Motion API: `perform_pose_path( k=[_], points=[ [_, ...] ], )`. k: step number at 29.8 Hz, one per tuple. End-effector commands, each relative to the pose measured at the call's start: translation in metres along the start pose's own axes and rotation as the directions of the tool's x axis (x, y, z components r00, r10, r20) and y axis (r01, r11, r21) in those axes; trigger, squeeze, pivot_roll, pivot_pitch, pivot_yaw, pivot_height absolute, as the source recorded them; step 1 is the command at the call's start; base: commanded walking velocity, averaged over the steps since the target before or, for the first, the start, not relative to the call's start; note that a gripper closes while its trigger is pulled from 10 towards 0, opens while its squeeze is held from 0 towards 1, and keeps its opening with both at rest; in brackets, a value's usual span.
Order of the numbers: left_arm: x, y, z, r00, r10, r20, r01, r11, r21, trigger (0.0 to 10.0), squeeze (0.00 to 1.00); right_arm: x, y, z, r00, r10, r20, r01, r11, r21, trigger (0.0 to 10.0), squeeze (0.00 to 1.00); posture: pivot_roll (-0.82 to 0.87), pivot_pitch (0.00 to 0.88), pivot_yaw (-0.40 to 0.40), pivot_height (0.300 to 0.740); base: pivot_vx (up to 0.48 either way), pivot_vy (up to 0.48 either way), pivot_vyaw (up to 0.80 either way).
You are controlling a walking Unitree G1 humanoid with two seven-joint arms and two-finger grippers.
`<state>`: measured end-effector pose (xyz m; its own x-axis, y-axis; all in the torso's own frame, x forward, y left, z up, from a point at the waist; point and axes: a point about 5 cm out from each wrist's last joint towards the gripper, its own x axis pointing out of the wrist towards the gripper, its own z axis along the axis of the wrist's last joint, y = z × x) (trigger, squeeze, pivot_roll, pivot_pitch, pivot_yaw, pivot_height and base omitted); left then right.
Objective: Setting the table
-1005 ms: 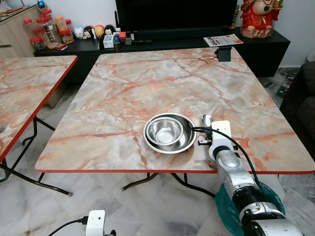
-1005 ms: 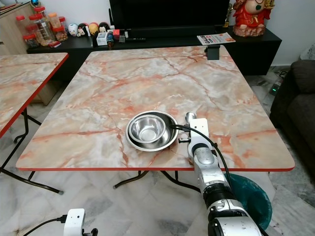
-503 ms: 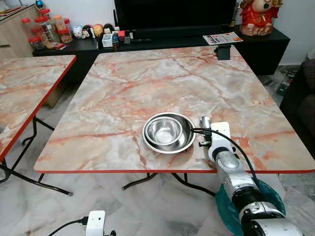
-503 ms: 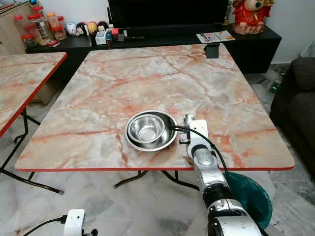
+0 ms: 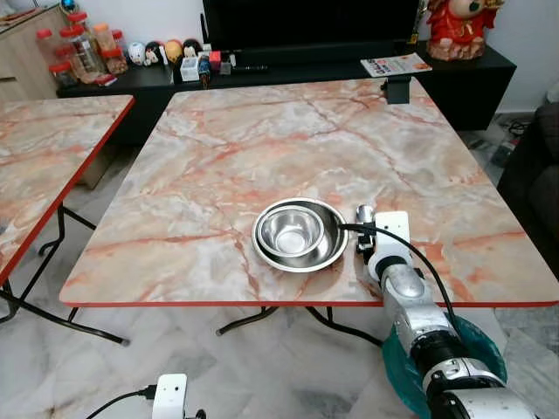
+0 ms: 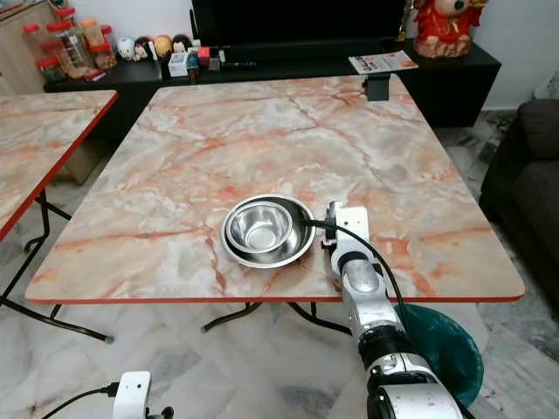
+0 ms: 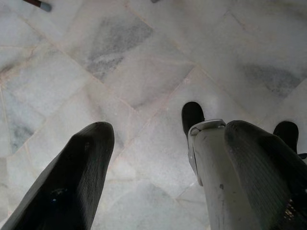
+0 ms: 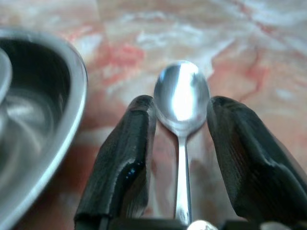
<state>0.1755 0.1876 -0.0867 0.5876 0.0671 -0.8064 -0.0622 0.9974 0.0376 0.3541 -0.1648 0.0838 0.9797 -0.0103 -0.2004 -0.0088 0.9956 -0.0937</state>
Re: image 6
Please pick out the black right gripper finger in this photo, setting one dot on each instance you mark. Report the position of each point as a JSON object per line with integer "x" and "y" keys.
{"x": 334, "y": 210}

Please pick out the round steel plate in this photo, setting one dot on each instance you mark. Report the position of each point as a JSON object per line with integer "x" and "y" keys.
{"x": 301, "y": 246}

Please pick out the round steel bowl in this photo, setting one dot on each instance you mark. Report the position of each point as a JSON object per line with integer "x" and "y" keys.
{"x": 258, "y": 227}

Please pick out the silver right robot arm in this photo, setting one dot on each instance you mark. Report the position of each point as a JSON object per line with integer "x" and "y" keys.
{"x": 365, "y": 297}

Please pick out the black metal table legs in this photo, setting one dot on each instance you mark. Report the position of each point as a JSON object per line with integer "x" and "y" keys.
{"x": 231, "y": 316}
{"x": 57, "y": 319}

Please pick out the black table clamp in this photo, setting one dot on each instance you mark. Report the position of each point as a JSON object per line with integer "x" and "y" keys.
{"x": 378, "y": 87}

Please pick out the printed pamphlet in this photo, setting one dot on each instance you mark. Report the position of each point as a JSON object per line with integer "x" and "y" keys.
{"x": 382, "y": 61}

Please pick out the green trash bag bin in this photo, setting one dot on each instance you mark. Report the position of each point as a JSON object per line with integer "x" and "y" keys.
{"x": 445, "y": 349}

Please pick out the black television cabinet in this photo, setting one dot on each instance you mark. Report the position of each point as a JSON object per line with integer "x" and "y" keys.
{"x": 454, "y": 83}

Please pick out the black remote control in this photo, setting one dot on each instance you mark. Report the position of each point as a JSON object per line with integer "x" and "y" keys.
{"x": 239, "y": 64}

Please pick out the dark brown sofa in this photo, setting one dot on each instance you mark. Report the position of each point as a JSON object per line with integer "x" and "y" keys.
{"x": 524, "y": 201}

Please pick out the black television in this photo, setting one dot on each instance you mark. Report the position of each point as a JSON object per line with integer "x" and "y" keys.
{"x": 301, "y": 19}

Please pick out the small white box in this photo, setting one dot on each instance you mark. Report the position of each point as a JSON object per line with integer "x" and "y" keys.
{"x": 178, "y": 65}

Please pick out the red seated figurine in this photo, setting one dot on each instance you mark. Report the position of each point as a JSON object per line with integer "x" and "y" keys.
{"x": 447, "y": 28}

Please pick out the small black figurine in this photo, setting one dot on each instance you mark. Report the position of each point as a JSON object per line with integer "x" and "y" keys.
{"x": 182, "y": 44}

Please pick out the small yellow round figurine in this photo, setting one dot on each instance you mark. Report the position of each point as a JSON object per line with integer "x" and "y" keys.
{"x": 162, "y": 47}

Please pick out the small dark figurine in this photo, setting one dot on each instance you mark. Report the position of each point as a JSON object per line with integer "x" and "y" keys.
{"x": 144, "y": 49}

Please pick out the small white figurine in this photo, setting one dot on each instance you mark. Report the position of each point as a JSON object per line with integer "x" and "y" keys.
{"x": 126, "y": 50}

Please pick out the light wooden cabinet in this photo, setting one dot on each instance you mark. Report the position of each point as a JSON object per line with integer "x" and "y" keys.
{"x": 17, "y": 52}

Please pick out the small clear jar red lid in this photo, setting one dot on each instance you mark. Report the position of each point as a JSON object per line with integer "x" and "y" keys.
{"x": 51, "y": 71}

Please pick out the jar with orange contents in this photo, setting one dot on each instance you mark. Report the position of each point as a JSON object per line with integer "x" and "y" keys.
{"x": 93, "y": 31}

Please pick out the tall clear jar red lid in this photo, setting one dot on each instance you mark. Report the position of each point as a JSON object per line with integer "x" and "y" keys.
{"x": 68, "y": 44}

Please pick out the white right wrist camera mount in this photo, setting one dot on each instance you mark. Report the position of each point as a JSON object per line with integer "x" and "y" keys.
{"x": 354, "y": 229}

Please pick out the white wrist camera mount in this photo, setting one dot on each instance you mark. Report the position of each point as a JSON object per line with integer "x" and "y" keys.
{"x": 131, "y": 394}
{"x": 354, "y": 229}

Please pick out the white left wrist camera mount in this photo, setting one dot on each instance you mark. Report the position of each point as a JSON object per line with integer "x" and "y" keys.
{"x": 131, "y": 394}

